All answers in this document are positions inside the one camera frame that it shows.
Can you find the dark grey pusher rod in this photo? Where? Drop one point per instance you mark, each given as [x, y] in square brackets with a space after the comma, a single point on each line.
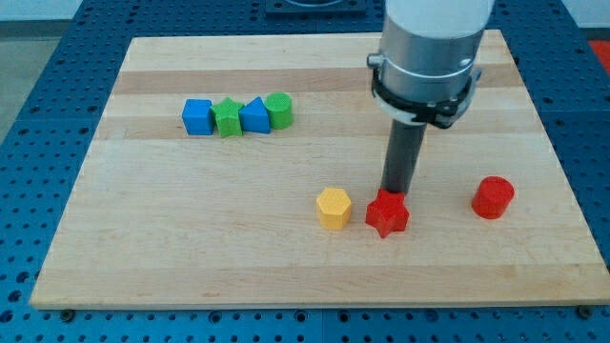
[401, 156]

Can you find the red star block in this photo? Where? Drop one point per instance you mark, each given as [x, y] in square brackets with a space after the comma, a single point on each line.
[388, 213]

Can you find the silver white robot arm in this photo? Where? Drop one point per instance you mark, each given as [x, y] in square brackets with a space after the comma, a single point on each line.
[424, 74]

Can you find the yellow hexagon block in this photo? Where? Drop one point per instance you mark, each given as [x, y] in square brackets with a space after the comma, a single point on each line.
[333, 209]

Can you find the green star block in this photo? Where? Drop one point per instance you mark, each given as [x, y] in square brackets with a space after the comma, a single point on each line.
[226, 116]

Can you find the red cylinder block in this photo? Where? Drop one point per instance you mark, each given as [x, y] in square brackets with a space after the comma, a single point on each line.
[493, 197]

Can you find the green cylinder block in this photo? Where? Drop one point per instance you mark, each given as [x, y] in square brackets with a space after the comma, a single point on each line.
[279, 108]

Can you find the blue triangle block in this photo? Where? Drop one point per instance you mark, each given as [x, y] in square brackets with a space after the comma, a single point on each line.
[254, 117]

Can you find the blue cube block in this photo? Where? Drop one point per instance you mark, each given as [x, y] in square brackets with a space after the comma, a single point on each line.
[197, 117]

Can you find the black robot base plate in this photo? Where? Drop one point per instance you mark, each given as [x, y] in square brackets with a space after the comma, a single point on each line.
[280, 8]

